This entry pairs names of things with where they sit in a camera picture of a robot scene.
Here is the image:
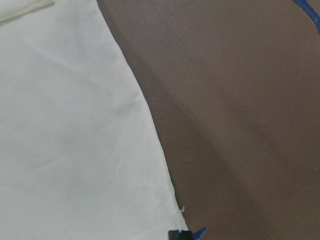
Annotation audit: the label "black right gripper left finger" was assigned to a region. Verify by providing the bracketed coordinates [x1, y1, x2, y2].
[168, 230, 181, 240]

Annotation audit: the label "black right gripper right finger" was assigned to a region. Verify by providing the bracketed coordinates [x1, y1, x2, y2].
[180, 230, 192, 240]

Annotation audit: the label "cream long-sleeve printed shirt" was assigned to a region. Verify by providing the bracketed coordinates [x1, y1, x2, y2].
[0, 0, 188, 240]

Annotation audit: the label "blue tape grid lines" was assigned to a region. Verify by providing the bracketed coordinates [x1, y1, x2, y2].
[196, 0, 320, 240]

